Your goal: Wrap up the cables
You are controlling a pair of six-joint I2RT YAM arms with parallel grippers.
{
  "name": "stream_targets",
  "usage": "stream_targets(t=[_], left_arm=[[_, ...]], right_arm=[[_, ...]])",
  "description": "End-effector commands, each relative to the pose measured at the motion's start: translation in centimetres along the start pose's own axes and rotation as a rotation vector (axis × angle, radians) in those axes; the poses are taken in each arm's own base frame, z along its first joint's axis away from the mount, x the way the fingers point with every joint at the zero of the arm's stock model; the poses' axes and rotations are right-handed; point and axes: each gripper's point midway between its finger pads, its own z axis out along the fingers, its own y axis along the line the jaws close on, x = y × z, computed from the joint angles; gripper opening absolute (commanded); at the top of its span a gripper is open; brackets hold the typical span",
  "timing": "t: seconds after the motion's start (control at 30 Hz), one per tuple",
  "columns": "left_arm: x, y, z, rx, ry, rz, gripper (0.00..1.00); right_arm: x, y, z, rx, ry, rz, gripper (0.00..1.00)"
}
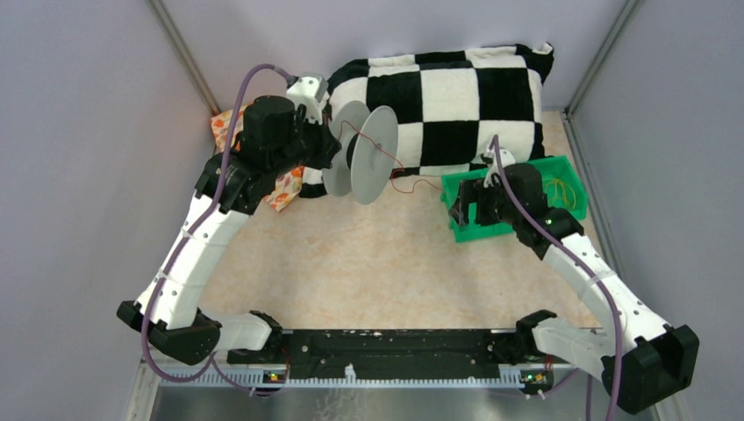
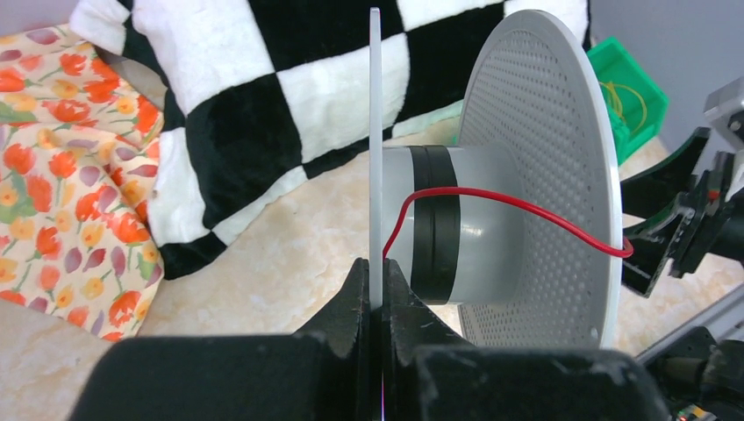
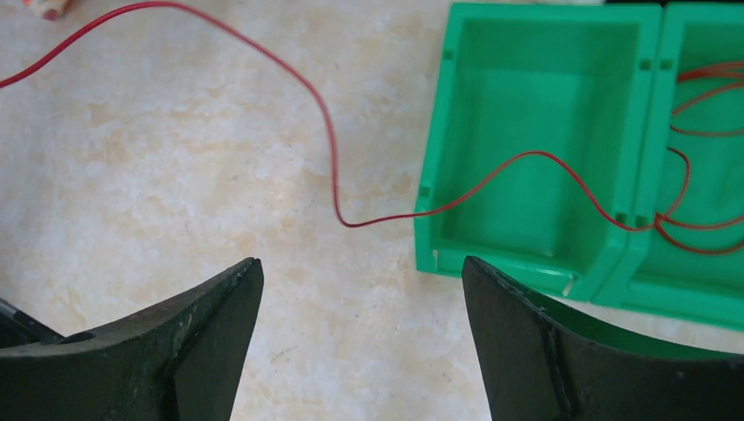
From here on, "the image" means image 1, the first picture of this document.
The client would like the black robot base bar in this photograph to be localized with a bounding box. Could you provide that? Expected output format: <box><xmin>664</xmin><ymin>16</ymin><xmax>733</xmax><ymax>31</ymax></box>
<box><xmin>227</xmin><ymin>329</ymin><xmax>547</xmax><ymax>381</ymax></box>

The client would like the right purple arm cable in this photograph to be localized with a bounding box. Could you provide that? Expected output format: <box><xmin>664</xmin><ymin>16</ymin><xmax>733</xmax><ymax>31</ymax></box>
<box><xmin>490</xmin><ymin>134</ymin><xmax>624</xmax><ymax>421</ymax></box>

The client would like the green plastic compartment bin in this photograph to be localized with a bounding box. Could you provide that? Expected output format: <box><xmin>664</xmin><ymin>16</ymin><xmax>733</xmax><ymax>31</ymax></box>
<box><xmin>441</xmin><ymin>156</ymin><xmax>588</xmax><ymax>249</ymax></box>

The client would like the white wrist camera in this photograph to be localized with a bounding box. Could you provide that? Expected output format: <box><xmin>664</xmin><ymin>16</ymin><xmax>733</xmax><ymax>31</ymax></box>
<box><xmin>482</xmin><ymin>147</ymin><xmax>517</xmax><ymax>188</ymax></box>
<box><xmin>286</xmin><ymin>73</ymin><xmax>330</xmax><ymax>125</ymax></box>

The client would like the black white checkered pillow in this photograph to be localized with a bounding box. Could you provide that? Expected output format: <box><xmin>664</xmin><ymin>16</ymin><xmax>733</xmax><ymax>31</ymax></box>
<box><xmin>325</xmin><ymin>43</ymin><xmax>554</xmax><ymax>178</ymax></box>

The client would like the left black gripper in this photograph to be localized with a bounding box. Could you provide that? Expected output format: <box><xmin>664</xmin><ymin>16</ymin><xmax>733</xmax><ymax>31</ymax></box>
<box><xmin>270</xmin><ymin>105</ymin><xmax>341</xmax><ymax>178</ymax></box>

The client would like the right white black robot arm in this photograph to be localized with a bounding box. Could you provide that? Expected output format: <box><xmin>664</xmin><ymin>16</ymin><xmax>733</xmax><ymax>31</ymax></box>
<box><xmin>441</xmin><ymin>156</ymin><xmax>700</xmax><ymax>414</ymax></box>

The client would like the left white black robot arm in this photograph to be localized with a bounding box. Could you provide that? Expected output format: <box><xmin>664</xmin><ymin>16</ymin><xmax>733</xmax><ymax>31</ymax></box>
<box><xmin>117</xmin><ymin>95</ymin><xmax>340</xmax><ymax>366</ymax></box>

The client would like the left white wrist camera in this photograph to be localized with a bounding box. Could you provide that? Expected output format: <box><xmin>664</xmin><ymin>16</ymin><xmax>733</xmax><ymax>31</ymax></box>
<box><xmin>286</xmin><ymin>73</ymin><xmax>330</xmax><ymax>125</ymax></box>

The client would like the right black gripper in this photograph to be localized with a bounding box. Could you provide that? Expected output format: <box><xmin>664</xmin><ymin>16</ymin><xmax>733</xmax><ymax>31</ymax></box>
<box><xmin>448</xmin><ymin>177</ymin><xmax>520</xmax><ymax>227</ymax></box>

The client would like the grey perforated cable spool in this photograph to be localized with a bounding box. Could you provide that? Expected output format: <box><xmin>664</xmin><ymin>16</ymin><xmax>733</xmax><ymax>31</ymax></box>
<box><xmin>322</xmin><ymin>100</ymin><xmax>398</xmax><ymax>204</ymax></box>

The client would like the red wire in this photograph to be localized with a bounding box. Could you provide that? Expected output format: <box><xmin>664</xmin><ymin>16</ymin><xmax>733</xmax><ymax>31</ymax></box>
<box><xmin>337</xmin><ymin>120</ymin><xmax>444</xmax><ymax>196</ymax></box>

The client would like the yellow wire coil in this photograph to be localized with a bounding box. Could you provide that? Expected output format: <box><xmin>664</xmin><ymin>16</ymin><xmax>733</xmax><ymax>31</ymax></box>
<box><xmin>545</xmin><ymin>176</ymin><xmax>577</xmax><ymax>213</ymax></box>

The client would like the orange floral cloth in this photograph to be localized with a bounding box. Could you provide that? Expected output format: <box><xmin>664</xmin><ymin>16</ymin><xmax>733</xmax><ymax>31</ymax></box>
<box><xmin>210</xmin><ymin>102</ymin><xmax>305</xmax><ymax>212</ymax></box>

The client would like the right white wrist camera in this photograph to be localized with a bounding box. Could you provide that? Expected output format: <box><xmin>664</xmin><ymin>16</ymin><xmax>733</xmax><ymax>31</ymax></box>
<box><xmin>482</xmin><ymin>147</ymin><xmax>517</xmax><ymax>188</ymax></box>

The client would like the grey slotted cable duct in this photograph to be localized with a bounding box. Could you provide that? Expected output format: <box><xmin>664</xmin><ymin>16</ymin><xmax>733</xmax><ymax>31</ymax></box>
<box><xmin>185</xmin><ymin>366</ymin><xmax>525</xmax><ymax>389</ymax></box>

